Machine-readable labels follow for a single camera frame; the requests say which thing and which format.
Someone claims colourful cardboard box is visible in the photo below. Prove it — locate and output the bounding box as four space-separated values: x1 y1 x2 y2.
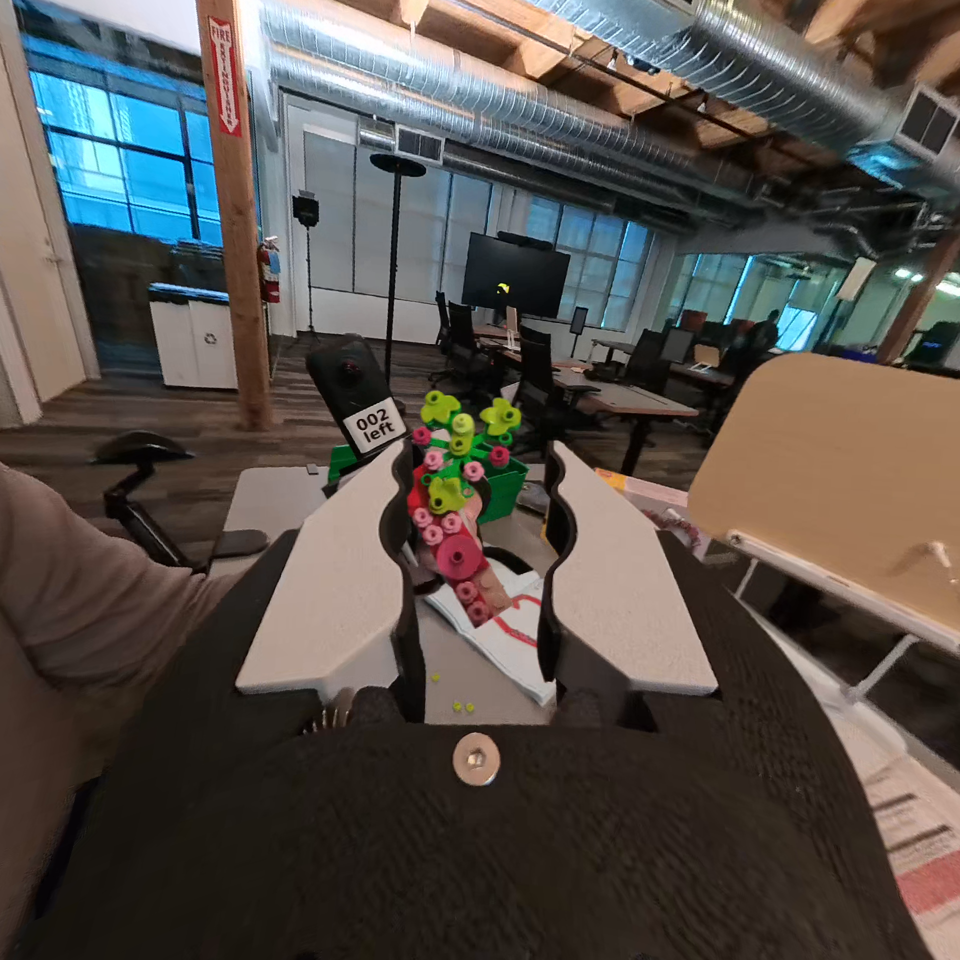
596 466 712 558

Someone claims striped printed paper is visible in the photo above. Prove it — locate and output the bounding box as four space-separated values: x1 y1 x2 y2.
847 742 960 960

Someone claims white instruction booklet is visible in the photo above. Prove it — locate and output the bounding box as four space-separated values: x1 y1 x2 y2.
423 570 560 706

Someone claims wooden post with sign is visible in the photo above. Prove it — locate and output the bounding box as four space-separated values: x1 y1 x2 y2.
196 0 275 432

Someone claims white recycling cabinet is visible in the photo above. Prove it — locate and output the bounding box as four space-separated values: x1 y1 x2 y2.
147 283 240 391

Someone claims green plastic box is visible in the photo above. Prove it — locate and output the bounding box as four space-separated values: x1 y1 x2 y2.
327 444 531 526

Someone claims red white wall sign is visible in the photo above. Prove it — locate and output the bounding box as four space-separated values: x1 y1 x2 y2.
207 16 243 138

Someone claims brown top office desk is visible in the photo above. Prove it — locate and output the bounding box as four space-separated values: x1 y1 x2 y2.
551 366 700 475

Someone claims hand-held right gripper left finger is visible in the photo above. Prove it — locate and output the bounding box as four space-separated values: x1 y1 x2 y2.
234 437 429 723

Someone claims black light panel stand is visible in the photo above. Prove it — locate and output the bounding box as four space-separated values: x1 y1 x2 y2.
291 191 322 339

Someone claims light wooden raised desk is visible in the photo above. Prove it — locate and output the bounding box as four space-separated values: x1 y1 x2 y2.
686 351 960 702

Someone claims black floor lamp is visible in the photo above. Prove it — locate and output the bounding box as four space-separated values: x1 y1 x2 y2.
369 153 429 414

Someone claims wide silver ventilation duct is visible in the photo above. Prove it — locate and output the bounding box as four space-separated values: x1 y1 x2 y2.
525 0 960 200

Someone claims silver round ventilation duct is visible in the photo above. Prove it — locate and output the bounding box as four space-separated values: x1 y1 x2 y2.
268 45 691 226
258 0 751 200

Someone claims person's left forearm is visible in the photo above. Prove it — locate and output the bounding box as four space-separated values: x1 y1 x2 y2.
0 461 249 939

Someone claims black office chair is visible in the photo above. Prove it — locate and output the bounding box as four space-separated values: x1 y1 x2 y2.
622 328 670 393
516 326 558 447
435 292 483 380

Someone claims plain wooden post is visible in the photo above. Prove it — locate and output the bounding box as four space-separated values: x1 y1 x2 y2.
876 228 960 366

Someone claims lego flower plant build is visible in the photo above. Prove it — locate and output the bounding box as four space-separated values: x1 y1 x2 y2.
405 388 525 630

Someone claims large black tv screen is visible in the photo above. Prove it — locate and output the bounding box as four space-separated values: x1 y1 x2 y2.
461 231 571 320

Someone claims black chair armrest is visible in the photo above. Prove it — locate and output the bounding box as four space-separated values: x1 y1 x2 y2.
90 431 271 571

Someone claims large paned window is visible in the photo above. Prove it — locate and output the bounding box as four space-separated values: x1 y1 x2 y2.
26 37 226 249

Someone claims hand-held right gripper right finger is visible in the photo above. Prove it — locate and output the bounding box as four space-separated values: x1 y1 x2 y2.
536 441 721 697

